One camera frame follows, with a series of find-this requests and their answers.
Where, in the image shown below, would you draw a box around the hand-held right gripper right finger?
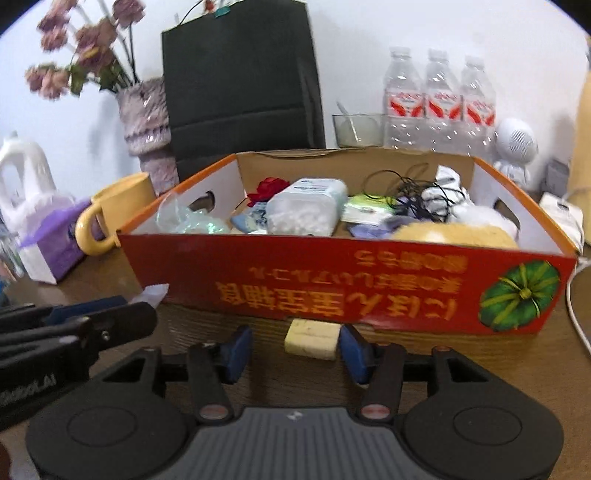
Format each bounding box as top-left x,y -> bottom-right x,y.
338,323 -> 491,424

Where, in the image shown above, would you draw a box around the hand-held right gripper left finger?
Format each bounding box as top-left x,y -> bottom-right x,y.
102,324 -> 254,424

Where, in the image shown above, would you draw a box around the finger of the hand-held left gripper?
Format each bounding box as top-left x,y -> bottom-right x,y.
85,302 -> 158,354
0,296 -> 132,333

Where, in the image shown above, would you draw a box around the pale yellow block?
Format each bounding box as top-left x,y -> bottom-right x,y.
284,318 -> 339,361

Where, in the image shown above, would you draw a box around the red cardboard box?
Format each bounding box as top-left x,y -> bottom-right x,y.
116,148 -> 579,337

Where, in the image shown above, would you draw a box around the clear iridescent plastic bag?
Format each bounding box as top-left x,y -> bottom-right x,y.
156,191 -> 232,235

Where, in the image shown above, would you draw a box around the blue snack wrapper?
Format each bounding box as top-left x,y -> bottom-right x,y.
230,207 -> 269,234

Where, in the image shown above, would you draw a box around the green tissue pack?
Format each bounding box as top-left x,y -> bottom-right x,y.
342,194 -> 398,227

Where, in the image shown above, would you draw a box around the yellow plush toy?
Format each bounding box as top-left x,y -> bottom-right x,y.
392,205 -> 520,250

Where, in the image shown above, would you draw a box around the clear cotton swab box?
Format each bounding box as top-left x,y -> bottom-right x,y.
267,178 -> 349,237

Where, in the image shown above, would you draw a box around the red fabric flower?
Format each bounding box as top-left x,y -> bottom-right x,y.
247,178 -> 291,206

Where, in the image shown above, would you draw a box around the black earphone cable tangle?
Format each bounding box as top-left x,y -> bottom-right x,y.
362,162 -> 472,217

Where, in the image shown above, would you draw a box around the white plastic bag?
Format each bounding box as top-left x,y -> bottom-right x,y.
422,165 -> 474,217

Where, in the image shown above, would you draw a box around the purple tissue pack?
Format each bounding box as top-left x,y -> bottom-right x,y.
18,194 -> 105,284

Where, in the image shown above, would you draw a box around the yellow mug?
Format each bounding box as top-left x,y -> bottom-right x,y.
75,173 -> 158,257

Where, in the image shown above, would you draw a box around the white detergent jug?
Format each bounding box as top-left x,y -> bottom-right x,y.
0,131 -> 58,222

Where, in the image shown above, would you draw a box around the purple textured vase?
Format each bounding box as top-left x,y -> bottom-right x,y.
116,78 -> 180,197

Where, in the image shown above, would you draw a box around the glass cup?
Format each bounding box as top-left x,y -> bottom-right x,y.
332,113 -> 386,149

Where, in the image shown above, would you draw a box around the white spoon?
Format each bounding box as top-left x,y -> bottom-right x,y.
336,102 -> 363,144

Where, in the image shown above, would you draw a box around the white charger brick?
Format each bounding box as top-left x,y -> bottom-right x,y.
538,193 -> 585,257

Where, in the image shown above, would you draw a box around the clear water bottle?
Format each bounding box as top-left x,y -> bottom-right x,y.
424,49 -> 464,153
459,55 -> 497,158
383,46 -> 426,149

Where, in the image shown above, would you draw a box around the white robot speaker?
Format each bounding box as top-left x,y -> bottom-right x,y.
492,117 -> 539,190

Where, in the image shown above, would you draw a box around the dried pink flowers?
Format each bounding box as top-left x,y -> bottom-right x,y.
25,0 -> 148,100

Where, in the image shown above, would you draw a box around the small grey box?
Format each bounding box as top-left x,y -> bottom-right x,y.
545,159 -> 571,199

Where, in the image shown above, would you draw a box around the black paper bag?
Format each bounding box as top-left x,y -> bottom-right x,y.
161,0 -> 326,183

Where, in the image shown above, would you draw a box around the white charging cable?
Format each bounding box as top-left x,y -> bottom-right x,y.
566,256 -> 591,356

